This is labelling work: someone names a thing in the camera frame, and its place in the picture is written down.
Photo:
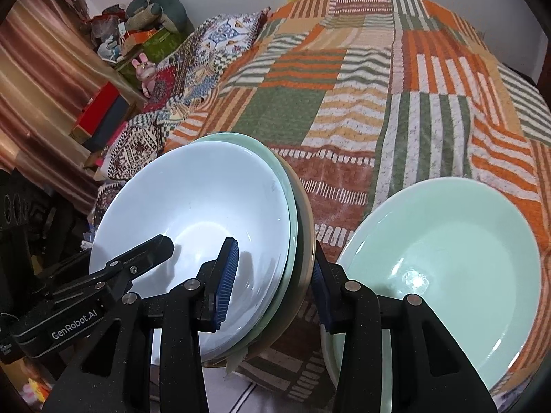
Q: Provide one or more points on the red plastic bag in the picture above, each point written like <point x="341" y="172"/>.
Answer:
<point x="105" y="21"/>

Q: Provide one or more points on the mint green bowl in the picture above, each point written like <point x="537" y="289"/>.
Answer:
<point x="232" y="137"/>

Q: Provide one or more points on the pink bunny toy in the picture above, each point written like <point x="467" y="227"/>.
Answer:
<point x="145" y="71"/>

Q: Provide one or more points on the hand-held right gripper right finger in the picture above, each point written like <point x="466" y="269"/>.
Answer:
<point x="323" y="305"/>

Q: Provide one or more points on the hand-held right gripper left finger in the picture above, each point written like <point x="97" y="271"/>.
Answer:
<point x="226" y="286"/>

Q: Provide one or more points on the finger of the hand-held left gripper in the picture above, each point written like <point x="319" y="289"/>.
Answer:
<point x="137" y="258"/>
<point x="64" y="271"/>

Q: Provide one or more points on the striped brown curtain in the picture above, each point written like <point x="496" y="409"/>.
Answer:
<point x="34" y="73"/>

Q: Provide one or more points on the patterned blanket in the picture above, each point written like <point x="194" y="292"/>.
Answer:
<point x="193" y="60"/>

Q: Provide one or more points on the mint green plate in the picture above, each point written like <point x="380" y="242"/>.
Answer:
<point x="430" y="245"/>

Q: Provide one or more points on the pink bowl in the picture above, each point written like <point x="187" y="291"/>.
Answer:
<point x="305" y="241"/>

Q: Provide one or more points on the white bowl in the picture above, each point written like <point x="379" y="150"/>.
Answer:
<point x="193" y="198"/>

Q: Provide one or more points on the red box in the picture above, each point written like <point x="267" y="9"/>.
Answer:
<point x="99" y="109"/>

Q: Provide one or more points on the striped patchwork bedspread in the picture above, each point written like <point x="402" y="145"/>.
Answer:
<point x="344" y="94"/>

